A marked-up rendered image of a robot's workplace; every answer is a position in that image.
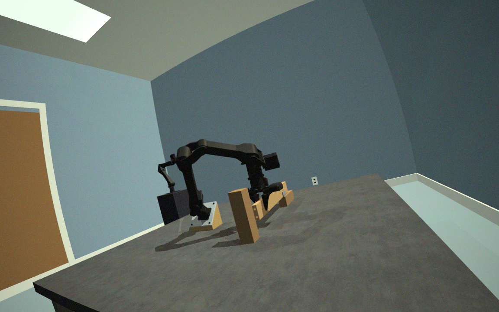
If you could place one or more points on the long wooden rail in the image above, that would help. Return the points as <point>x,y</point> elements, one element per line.
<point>274,197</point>

